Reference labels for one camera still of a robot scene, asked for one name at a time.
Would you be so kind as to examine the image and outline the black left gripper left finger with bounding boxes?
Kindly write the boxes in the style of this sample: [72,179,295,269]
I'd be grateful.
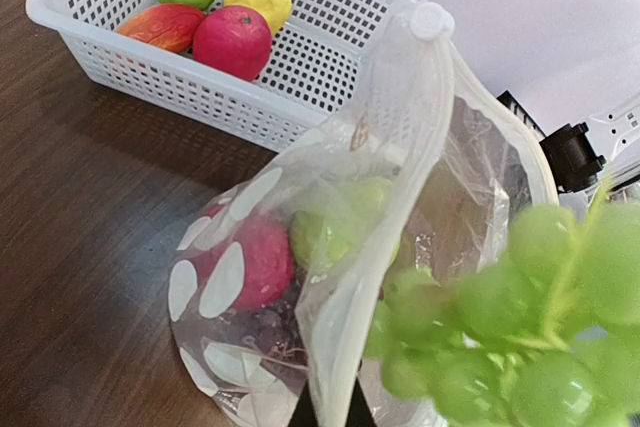
[288,386,318,427]

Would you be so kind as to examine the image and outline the green fake pear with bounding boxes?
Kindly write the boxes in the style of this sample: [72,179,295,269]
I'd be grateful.
[289,176,393,270]

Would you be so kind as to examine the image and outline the red fake apple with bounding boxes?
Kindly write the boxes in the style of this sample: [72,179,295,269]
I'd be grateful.
[192,6,272,82]

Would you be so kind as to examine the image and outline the white perforated plastic basket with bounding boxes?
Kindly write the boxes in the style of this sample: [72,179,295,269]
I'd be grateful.
[26,0,411,152]

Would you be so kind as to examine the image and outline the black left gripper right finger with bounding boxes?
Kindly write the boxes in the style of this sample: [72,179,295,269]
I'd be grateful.
[345,380,377,427]

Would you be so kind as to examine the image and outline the red orange fake mango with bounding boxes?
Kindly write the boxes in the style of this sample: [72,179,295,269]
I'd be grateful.
[116,4,206,54]

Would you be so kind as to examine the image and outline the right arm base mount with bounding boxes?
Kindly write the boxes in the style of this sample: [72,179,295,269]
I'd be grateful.
[497,91,606,193]

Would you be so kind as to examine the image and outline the green fake grapes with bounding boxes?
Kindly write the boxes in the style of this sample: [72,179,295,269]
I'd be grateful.
[364,196,639,426]

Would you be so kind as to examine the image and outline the clear zip top bag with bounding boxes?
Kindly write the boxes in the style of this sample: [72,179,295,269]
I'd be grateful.
[168,0,558,426]

